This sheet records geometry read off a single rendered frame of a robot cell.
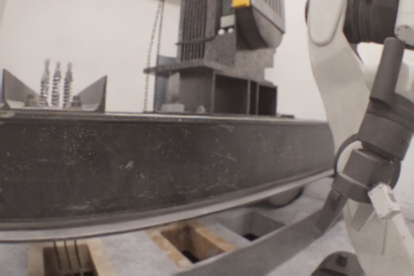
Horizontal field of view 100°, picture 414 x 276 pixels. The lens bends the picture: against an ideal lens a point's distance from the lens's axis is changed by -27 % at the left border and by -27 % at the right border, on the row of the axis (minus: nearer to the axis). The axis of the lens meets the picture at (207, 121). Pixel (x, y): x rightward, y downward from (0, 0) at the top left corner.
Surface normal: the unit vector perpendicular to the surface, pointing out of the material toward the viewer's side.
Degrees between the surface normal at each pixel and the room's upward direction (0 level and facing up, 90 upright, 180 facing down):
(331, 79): 112
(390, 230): 90
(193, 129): 90
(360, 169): 74
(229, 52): 90
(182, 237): 90
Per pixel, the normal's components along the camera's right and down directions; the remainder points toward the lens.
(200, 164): 0.59, 0.05
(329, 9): -0.75, -0.01
